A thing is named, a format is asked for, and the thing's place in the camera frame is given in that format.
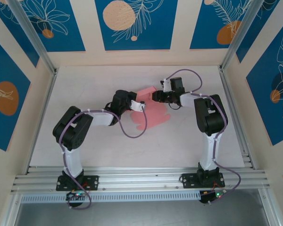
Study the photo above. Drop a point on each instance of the pink paper box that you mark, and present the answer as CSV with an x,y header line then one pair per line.
x,y
153,115

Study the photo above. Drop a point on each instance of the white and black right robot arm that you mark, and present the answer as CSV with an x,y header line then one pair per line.
x,y
207,153

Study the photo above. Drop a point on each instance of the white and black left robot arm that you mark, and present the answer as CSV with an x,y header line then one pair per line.
x,y
73,160

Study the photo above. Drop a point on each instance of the blue panel with peach circle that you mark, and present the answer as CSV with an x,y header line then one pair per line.
x,y
141,35

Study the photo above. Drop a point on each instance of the grey metal sheet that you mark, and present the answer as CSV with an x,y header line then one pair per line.
x,y
141,216

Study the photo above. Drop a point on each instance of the aluminium side profile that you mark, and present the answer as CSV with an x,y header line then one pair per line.
x,y
11,212
270,212

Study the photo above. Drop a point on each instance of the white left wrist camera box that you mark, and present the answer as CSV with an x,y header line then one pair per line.
x,y
138,105

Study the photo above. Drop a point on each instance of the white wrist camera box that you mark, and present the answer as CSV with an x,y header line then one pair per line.
x,y
166,86
138,105

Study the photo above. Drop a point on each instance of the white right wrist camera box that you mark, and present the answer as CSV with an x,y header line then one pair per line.
x,y
166,86

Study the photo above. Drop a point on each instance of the aluminium table edge rail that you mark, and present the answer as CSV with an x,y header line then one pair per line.
x,y
50,87
228,89

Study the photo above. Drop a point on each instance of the blue floral wall panel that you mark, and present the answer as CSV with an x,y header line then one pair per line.
x,y
4,70
17,30
210,23
273,106
257,29
61,35

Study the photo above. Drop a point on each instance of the aluminium mounting rail frame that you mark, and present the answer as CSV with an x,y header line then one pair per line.
x,y
141,181

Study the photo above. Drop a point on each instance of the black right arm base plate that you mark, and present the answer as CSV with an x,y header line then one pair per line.
x,y
188,181

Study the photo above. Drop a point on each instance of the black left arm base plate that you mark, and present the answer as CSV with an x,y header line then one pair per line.
x,y
92,182

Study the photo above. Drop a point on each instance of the aluminium corner post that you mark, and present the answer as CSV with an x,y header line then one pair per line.
x,y
242,35
35,35

